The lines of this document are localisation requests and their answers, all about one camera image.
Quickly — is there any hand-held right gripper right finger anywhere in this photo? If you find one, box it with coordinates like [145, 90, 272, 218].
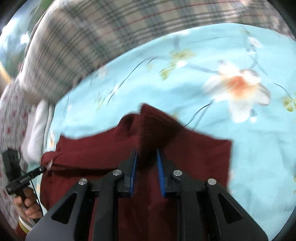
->
[156, 149, 269, 241]

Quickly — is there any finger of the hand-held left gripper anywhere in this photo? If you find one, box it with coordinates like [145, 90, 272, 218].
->
[20, 166, 45, 184]

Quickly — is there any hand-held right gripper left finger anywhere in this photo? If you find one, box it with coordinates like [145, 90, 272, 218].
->
[25, 148, 139, 241]

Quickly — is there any dark red hooded sweater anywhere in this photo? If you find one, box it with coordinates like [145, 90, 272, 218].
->
[39, 103, 233, 241]

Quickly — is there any person's left hand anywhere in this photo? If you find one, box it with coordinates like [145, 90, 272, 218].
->
[13, 187, 43, 221]

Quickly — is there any white towel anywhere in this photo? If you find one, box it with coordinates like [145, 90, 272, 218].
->
[21, 100, 56, 163]

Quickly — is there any pink floral quilt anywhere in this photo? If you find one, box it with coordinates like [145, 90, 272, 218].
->
[0, 81, 47, 232]

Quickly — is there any light blue floral bedsheet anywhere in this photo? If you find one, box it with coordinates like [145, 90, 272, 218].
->
[43, 23, 296, 241]

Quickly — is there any plaid quilt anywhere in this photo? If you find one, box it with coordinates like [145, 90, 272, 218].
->
[18, 0, 292, 107]

